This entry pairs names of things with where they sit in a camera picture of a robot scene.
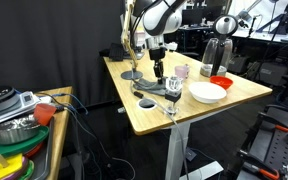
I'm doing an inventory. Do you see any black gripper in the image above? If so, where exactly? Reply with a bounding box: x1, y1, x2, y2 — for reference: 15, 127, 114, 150
149, 47, 168, 85

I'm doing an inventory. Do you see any grey cloth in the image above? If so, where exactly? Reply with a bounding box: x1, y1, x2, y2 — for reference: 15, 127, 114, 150
132, 77, 168, 97

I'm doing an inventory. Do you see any pink cup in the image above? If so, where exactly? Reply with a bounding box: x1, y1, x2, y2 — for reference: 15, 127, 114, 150
174, 64, 192, 82

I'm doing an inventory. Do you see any clear wine glass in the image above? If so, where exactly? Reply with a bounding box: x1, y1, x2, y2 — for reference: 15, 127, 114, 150
163, 75, 184, 116

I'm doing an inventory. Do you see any white cardboard box pink top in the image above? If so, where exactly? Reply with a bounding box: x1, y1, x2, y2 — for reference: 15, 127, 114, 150
135, 29, 149, 48

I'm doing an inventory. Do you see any black square device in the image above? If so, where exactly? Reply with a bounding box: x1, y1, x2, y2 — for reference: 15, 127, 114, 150
108, 42, 125, 62

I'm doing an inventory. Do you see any white bowl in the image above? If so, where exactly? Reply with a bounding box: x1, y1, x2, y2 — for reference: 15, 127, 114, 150
188, 81, 228, 104

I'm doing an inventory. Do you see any red bowl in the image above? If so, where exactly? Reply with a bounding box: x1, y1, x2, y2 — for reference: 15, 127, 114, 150
209, 75, 234, 91

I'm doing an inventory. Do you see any black computer monitor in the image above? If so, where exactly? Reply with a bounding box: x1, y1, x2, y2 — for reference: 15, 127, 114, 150
202, 4, 223, 23
183, 8, 205, 28

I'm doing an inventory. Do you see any white table leg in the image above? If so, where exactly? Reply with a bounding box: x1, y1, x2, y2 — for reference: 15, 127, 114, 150
164, 121, 224, 180

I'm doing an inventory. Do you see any glass electric kettle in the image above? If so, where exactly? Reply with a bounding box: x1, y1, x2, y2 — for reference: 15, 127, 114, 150
199, 14, 240, 78

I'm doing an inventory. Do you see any wooden side table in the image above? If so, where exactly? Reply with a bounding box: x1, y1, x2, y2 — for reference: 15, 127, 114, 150
33, 85, 74, 180

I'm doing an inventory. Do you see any black curtain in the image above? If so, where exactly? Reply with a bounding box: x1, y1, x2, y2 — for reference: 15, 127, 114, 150
0, 0, 127, 108

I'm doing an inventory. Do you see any red plastic cup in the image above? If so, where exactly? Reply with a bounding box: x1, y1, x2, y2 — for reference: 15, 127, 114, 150
33, 103, 58, 127

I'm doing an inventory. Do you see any grey digital scale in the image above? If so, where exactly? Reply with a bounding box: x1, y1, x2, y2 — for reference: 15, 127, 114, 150
0, 90, 42, 128

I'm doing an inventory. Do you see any black perforated rack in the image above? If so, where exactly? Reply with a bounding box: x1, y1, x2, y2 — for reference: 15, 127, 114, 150
238, 111, 288, 180

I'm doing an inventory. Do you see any dark metal tray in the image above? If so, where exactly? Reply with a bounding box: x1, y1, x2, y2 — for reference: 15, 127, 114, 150
28, 116, 56, 180

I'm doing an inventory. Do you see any metal bowl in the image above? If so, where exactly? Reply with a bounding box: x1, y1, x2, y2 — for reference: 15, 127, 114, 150
0, 116, 41, 145

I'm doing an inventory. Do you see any green plate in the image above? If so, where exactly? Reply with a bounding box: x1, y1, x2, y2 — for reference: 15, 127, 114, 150
0, 125, 50, 161

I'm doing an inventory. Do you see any lamp power cable with switch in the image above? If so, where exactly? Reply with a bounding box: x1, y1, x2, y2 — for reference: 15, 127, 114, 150
129, 71, 191, 180

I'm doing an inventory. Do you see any white ringed cable grommet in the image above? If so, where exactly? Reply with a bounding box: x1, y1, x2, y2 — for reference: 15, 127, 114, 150
136, 98, 158, 111

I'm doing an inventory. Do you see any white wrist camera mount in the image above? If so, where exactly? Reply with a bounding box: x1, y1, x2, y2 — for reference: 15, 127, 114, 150
164, 41, 179, 52

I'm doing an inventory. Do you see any black plug cable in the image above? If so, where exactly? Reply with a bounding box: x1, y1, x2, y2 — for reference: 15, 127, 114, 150
55, 104, 137, 180

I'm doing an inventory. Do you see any orange handled clamp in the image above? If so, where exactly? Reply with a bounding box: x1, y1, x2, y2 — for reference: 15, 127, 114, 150
238, 151, 281, 180
258, 111, 288, 134

